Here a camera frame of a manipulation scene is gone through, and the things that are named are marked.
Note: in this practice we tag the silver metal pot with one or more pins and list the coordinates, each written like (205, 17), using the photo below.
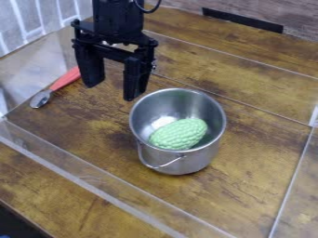
(163, 107)

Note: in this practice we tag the red handled metal spoon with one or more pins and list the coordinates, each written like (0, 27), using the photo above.
(41, 98)

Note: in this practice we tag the green bumpy gourd toy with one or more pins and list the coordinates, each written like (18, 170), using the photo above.
(179, 135)

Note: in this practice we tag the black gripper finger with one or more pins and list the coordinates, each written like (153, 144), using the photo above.
(90, 66)
(136, 76)

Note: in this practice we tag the black wall strip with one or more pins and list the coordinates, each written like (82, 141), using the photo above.
(260, 24)

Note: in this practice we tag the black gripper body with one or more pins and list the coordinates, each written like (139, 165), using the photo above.
(116, 25)

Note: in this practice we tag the clear acrylic front barrier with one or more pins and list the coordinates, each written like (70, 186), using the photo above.
(161, 215)

